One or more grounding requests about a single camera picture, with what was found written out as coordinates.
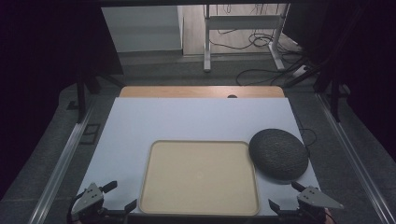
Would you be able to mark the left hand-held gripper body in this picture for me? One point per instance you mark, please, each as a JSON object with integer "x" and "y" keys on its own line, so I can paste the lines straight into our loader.
{"x": 88, "y": 199}

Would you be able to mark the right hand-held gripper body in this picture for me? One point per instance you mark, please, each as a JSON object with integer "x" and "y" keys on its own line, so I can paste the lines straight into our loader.
{"x": 314, "y": 199}

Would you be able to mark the person's right hand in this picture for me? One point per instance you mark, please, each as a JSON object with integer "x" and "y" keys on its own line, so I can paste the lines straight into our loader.
{"x": 328, "y": 217}

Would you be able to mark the black floor socket plate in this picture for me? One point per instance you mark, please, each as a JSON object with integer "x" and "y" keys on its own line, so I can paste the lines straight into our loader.
{"x": 90, "y": 133}

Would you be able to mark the beige plastic tray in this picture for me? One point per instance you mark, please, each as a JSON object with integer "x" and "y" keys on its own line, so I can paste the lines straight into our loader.
{"x": 199, "y": 177}

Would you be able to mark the black metal stand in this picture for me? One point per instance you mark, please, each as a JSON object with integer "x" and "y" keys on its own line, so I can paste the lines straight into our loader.
{"x": 81, "y": 96}
{"x": 334, "y": 99}

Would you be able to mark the white table cover sheet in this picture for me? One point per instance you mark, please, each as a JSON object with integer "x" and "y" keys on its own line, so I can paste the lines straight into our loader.
{"x": 186, "y": 118}

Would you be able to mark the dark round table grommet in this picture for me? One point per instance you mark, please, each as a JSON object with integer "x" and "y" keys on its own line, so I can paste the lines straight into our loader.
{"x": 232, "y": 96}

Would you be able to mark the white power strip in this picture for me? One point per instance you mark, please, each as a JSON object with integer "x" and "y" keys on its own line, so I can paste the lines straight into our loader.
{"x": 299, "y": 72}

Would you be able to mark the dark curtain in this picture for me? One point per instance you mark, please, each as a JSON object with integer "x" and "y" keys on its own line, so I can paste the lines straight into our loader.
{"x": 367, "y": 62}
{"x": 40, "y": 77}

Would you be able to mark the aluminium floor rail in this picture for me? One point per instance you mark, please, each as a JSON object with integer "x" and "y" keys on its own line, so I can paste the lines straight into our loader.
{"x": 59, "y": 168}
{"x": 351, "y": 155}

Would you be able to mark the white metal desk frame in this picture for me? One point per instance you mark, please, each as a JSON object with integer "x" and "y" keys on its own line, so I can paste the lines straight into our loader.
{"x": 241, "y": 22}

